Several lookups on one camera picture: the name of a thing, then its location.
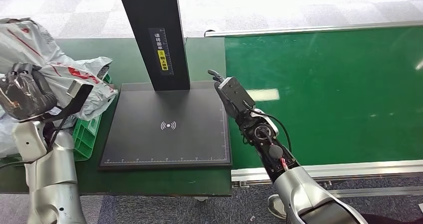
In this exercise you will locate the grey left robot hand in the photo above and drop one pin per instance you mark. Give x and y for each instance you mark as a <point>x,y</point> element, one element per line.
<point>23,93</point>

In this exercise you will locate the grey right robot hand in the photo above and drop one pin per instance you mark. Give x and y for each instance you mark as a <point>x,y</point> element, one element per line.
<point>220,95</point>

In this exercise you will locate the grey mailer package red print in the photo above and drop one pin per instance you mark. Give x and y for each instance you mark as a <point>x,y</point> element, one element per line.
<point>26,40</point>

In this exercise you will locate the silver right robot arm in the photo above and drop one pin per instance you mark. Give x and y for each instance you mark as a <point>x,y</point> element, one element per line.
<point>297,192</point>

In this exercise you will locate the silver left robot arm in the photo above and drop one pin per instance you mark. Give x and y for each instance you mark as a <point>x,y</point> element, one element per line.
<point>53,176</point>

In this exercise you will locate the crumpled grey mailer package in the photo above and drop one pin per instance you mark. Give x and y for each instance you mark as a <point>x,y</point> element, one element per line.
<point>97,65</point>

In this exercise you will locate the green conveyor belt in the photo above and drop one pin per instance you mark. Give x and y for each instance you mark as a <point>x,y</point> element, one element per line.
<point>330,83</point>

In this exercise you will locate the aluminium conveyor crossbar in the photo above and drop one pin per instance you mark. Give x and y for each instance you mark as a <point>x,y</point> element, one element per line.
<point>380,191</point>

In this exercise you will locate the yellow and black column label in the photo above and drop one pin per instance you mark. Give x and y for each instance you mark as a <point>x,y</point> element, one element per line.
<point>162,55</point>

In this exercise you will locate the green plastic crate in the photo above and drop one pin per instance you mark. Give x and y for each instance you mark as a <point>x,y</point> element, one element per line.
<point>86,136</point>

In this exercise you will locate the white table foot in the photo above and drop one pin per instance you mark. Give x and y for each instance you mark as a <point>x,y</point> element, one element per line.
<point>201,199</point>

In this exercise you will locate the black scanner column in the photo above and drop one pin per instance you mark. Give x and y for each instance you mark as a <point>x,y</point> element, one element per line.
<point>155,11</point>

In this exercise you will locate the person's grey sneaker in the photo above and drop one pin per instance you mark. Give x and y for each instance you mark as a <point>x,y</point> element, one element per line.
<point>274,209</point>

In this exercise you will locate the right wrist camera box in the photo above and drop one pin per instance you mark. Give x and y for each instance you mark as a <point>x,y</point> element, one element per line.
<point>236,92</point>

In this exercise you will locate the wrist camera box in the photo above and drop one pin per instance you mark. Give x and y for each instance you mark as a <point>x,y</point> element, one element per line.
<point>77,95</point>
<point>236,92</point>

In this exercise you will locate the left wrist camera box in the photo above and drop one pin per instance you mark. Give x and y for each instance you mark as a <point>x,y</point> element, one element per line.
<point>77,95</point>

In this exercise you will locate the black scanner base plate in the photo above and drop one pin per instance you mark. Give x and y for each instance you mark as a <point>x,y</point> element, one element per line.
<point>165,140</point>

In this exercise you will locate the thin aluminium conveyor side rail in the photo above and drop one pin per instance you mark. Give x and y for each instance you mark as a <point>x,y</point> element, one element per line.
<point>314,29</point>

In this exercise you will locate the wide aluminium conveyor side rail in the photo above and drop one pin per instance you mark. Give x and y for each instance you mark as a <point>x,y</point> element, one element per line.
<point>363,171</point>

